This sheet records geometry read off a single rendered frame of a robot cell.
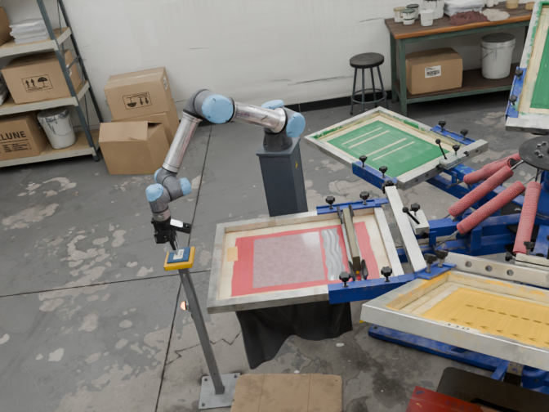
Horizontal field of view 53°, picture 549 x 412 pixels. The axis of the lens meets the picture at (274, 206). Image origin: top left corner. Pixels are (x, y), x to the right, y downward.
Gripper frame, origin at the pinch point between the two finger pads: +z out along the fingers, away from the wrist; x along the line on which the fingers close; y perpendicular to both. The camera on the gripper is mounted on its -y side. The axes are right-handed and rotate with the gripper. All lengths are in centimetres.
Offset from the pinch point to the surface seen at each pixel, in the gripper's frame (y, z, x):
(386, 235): -94, -2, 9
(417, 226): -105, -10, 17
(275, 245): -45.1, 2.0, 1.7
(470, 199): -130, -14, 8
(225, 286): -23.5, 2.0, 25.8
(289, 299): -50, -1, 41
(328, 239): -69, 1, 3
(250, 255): -33.5, 2.0, 6.6
